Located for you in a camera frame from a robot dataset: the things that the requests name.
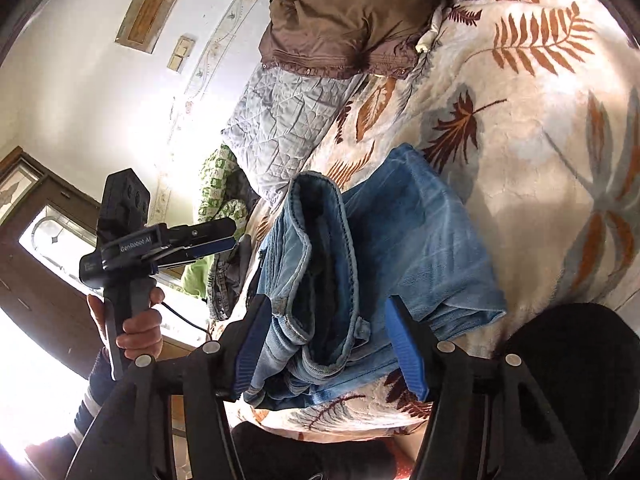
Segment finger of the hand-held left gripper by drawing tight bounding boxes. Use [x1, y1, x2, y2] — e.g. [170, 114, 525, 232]
[165, 217, 237, 247]
[155, 241, 235, 268]

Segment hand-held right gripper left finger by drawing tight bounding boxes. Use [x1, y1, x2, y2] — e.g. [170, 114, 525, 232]
[65, 296, 273, 480]

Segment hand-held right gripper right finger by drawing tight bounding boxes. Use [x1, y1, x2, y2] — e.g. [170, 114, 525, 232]
[385, 295, 586, 480]

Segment blue denim pants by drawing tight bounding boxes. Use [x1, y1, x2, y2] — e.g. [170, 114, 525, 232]
[242, 142, 508, 408]

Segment person's left forearm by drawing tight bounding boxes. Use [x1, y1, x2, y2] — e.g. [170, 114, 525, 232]
[65, 347, 123, 443]

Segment person's left hand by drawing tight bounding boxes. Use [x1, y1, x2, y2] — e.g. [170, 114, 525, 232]
[87, 285, 166, 362]

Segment lime green cloth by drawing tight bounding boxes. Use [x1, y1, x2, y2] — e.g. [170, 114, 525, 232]
[180, 255, 221, 301]

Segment dark grey denim garment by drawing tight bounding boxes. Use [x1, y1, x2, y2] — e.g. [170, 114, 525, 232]
[207, 240, 261, 321]

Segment green patterned cloth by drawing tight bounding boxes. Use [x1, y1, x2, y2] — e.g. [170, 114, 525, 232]
[197, 144, 251, 241]

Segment brown wooden door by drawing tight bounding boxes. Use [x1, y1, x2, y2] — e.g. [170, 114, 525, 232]
[0, 146, 211, 376]

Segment grey quilted pillow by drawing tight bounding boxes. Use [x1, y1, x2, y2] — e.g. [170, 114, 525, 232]
[220, 65, 371, 206]

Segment leaf print fleece blanket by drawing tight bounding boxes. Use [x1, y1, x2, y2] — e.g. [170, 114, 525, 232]
[207, 0, 640, 446]

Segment brown jacket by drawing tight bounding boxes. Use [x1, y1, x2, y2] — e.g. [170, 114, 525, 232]
[259, 0, 488, 81]

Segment white rolled cloth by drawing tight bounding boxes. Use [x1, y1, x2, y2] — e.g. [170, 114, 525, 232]
[415, 5, 448, 53]

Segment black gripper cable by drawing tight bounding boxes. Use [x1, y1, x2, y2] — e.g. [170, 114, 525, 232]
[160, 301, 212, 337]

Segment beige wall switch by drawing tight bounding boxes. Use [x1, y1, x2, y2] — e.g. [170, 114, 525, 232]
[167, 35, 197, 72]

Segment gold framed wall picture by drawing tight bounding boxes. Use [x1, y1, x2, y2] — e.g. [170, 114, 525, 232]
[115, 0, 181, 53]

